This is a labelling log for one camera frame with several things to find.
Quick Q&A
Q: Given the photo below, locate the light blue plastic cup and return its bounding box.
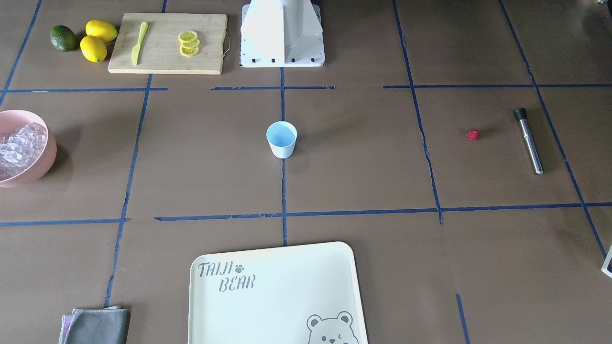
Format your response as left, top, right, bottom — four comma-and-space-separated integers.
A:
266, 120, 298, 159

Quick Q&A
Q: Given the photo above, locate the clear ice cubes pile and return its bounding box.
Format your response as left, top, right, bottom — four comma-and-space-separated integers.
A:
0, 123, 48, 180

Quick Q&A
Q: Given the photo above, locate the cream bear serving tray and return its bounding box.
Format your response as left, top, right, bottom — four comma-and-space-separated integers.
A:
186, 241, 369, 344

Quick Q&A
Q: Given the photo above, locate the red strawberry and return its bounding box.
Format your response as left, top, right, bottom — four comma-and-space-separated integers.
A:
466, 130, 481, 141

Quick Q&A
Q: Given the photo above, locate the lemon slices stack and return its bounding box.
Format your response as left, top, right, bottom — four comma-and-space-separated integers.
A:
177, 31, 200, 57

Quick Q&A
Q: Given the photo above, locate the bamboo cutting board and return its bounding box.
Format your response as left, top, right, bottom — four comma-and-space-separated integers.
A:
108, 12, 228, 75

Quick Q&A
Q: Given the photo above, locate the yellow plastic knife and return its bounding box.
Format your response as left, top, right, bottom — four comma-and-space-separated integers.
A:
131, 21, 149, 66

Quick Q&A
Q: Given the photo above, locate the yellow lemon upper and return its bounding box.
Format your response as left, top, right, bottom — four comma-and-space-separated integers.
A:
85, 20, 118, 42

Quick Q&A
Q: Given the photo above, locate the yellow lemon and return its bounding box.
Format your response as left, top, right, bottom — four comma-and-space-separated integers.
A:
85, 20, 118, 42
79, 35, 108, 63

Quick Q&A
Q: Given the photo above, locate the yellow lemon lower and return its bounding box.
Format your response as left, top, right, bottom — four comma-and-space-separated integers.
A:
79, 35, 108, 63

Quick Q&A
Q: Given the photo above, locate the grey folded cloth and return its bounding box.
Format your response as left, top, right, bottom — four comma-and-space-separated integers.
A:
58, 306, 131, 344

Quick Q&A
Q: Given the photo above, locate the green avocado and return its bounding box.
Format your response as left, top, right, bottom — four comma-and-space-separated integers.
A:
50, 25, 79, 52

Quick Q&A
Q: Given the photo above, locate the pink bowl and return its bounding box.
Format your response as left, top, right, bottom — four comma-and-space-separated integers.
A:
0, 110, 57, 188

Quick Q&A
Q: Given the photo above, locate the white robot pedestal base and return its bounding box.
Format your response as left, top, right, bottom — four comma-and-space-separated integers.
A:
240, 0, 326, 68

